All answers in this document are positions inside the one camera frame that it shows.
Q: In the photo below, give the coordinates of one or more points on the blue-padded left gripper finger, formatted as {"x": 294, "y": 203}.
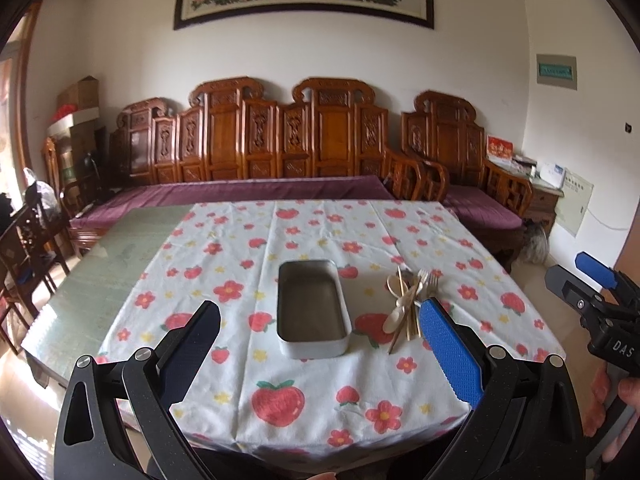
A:
{"x": 524, "y": 421}
{"x": 598, "y": 272}

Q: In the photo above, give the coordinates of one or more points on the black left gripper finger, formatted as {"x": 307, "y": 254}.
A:
{"x": 572, "y": 290}
{"x": 92, "y": 443}

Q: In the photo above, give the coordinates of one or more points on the stainless steel fork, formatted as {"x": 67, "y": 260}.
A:
{"x": 428, "y": 290}

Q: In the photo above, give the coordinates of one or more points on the light bamboo chopstick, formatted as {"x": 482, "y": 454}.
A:
{"x": 406, "y": 331}

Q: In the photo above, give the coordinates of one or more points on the brown wooden chopstick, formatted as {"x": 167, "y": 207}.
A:
{"x": 406, "y": 302}

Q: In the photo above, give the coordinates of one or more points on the cream plastic fork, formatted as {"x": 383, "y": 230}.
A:
{"x": 392, "y": 320}

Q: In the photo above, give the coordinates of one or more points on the wooden side table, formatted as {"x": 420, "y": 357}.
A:
{"x": 541, "y": 209}

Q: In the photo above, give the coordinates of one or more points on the carved wooden armchair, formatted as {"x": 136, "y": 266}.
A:
{"x": 490, "y": 202}

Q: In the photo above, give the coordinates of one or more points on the white device on side table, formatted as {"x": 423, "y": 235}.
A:
{"x": 552, "y": 174}

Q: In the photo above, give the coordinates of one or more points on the red card box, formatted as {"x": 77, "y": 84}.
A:
{"x": 499, "y": 149}

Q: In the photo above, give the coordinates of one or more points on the stainless steel spoon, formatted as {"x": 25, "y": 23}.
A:
{"x": 408, "y": 277}

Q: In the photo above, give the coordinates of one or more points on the strawberry flower tablecloth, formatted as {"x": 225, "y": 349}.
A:
{"x": 303, "y": 365}

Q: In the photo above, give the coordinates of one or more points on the cream plastic spoon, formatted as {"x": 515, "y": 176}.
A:
{"x": 396, "y": 286}

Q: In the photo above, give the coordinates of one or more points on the grey electrical panel cover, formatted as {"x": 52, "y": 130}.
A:
{"x": 557, "y": 71}

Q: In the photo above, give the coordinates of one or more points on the dark wooden chair left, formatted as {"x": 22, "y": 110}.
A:
{"x": 29, "y": 252}

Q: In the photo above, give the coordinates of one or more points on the metal rectangular tin box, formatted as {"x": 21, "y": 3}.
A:
{"x": 312, "y": 317}

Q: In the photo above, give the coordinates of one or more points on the cardboard boxes stack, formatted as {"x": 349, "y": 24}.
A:
{"x": 69, "y": 149}

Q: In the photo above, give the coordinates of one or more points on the carved wooden long sofa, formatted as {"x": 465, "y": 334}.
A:
{"x": 231, "y": 132}

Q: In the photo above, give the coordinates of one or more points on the white wall panel box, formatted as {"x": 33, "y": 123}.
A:
{"x": 571, "y": 208}

